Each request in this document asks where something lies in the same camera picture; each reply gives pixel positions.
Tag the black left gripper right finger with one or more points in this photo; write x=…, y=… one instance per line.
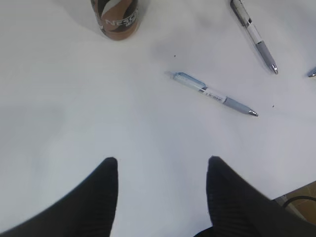
x=237, y=209

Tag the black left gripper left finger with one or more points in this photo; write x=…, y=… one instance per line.
x=87, y=211

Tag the Nescafe coffee bottle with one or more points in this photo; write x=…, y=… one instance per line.
x=117, y=19

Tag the blue grey ballpoint pen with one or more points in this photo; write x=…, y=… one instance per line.
x=204, y=89

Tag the cream ballpoint pen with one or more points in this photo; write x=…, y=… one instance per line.
x=312, y=73

